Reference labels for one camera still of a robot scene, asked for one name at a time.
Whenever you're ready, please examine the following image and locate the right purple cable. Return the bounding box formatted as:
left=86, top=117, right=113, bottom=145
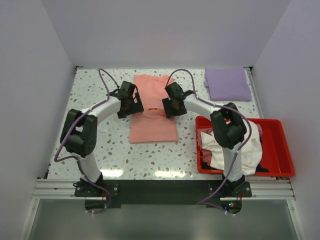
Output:
left=164, top=68, right=252, bottom=210

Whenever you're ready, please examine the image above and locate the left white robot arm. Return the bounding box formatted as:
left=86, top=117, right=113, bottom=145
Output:
left=57, top=81, right=144, bottom=196

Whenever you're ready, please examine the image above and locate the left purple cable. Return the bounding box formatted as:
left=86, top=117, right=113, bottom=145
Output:
left=54, top=68, right=120, bottom=215

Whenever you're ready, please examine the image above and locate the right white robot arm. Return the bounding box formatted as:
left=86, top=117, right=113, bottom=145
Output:
left=162, top=82, right=252, bottom=197

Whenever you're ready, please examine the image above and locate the folded purple t shirt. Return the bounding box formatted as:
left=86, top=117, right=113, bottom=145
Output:
left=203, top=68, right=252, bottom=102

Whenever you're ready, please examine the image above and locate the white t shirt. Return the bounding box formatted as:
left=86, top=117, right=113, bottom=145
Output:
left=201, top=121, right=265, bottom=177

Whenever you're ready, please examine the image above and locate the purple cable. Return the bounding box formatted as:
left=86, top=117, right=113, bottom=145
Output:
left=54, top=68, right=120, bottom=215
left=164, top=68, right=252, bottom=210

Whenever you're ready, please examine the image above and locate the red plastic bin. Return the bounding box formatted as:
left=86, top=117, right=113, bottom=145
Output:
left=195, top=116, right=295, bottom=178

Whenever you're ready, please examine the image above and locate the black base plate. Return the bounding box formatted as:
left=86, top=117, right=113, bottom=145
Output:
left=74, top=178, right=252, bottom=211

